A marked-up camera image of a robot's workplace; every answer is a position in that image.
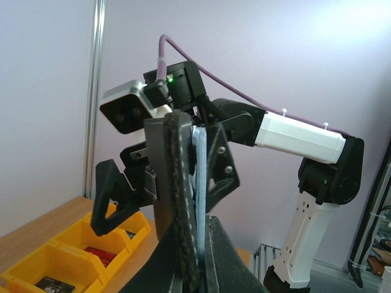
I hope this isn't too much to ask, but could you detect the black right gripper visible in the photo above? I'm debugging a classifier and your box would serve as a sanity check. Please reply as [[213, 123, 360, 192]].
[[90, 122, 239, 236]]

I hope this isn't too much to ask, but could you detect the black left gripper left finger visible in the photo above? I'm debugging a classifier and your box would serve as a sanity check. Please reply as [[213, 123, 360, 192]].
[[122, 220, 202, 292]]

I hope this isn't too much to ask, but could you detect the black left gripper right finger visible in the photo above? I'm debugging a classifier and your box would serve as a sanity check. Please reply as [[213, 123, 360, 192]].
[[205, 215, 268, 293]]

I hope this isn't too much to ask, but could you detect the black leather card holder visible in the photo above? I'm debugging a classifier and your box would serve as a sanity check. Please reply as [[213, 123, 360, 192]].
[[144, 110, 207, 292]]

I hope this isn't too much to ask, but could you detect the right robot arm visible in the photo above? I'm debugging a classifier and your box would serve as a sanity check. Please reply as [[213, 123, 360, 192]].
[[91, 61, 364, 292]]

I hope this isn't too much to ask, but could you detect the red card in bin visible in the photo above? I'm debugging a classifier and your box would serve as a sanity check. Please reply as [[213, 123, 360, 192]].
[[84, 246, 117, 268]]

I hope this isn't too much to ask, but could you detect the yellow bin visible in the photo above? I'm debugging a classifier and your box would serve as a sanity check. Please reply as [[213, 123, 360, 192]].
[[1, 243, 108, 292], [51, 211, 152, 280]]

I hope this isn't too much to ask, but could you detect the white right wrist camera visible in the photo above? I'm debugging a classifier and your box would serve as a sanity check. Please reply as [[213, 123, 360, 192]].
[[99, 80, 172, 134]]

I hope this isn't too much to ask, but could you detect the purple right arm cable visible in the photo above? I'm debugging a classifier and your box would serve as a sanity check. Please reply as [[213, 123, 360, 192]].
[[155, 34, 345, 135]]

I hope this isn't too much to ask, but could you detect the aluminium frame post right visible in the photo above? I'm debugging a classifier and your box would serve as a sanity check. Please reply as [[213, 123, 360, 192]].
[[82, 0, 106, 199]]

